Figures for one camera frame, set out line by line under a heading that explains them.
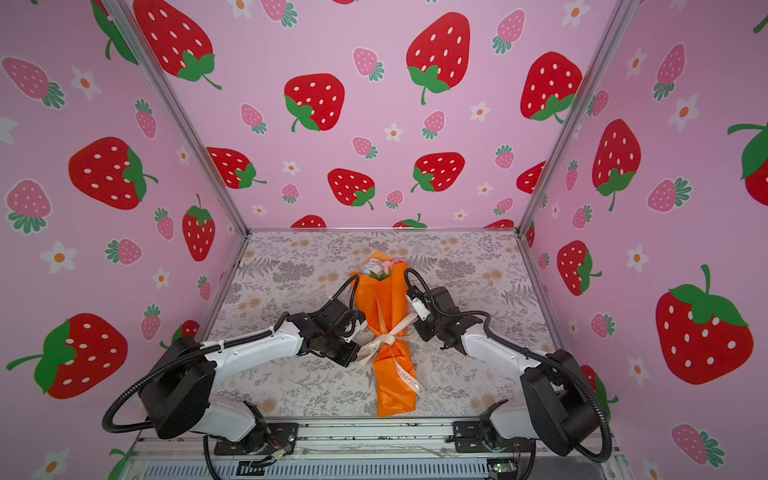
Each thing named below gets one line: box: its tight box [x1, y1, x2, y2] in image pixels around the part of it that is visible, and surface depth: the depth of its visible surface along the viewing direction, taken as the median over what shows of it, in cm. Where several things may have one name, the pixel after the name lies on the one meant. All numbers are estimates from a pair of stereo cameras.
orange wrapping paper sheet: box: [351, 250, 418, 417], surface depth 85 cm
